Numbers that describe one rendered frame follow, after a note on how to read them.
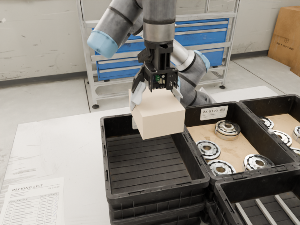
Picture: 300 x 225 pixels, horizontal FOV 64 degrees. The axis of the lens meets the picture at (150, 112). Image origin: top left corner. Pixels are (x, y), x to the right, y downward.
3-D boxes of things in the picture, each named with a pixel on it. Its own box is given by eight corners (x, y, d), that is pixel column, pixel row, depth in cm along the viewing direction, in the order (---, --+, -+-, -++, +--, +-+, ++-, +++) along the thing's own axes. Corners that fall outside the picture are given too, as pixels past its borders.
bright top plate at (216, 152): (188, 144, 93) (188, 143, 93) (211, 139, 96) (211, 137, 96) (201, 161, 85) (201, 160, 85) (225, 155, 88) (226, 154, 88)
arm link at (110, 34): (91, 43, 104) (75, 37, 57) (105, 21, 102) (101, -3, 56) (114, 59, 107) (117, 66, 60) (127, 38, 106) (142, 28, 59)
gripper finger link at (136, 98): (126, 115, 63) (145, 87, 60) (122, 104, 68) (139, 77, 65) (136, 119, 65) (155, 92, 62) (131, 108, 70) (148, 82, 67)
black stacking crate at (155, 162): (103, 140, 102) (100, 118, 96) (170, 131, 108) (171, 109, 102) (110, 226, 70) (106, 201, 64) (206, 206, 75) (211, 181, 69)
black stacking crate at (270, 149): (171, 131, 108) (172, 109, 102) (231, 122, 113) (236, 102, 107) (207, 206, 75) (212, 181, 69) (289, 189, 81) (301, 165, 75)
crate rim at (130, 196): (100, 121, 97) (99, 116, 96) (171, 112, 103) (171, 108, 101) (106, 206, 65) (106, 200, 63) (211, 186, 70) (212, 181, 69)
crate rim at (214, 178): (171, 112, 103) (171, 108, 101) (235, 105, 108) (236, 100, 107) (211, 186, 70) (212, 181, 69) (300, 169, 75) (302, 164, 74)
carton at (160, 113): (129, 109, 79) (128, 89, 75) (164, 104, 82) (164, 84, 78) (143, 139, 66) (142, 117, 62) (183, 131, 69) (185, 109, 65)
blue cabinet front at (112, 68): (98, 80, 264) (91, 27, 233) (160, 72, 282) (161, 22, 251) (98, 81, 262) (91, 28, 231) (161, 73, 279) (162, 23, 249)
